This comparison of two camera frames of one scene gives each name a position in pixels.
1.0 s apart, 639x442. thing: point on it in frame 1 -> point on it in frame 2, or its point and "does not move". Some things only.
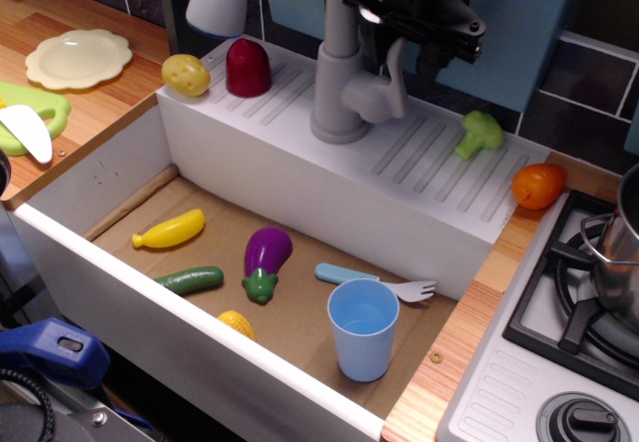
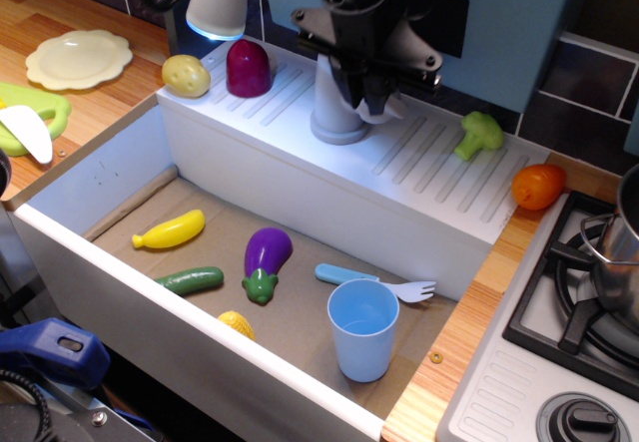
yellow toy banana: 174,230 does not move
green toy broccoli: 483,132 does not move
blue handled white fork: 407,290 does not move
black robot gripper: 424,1 -> 364,28
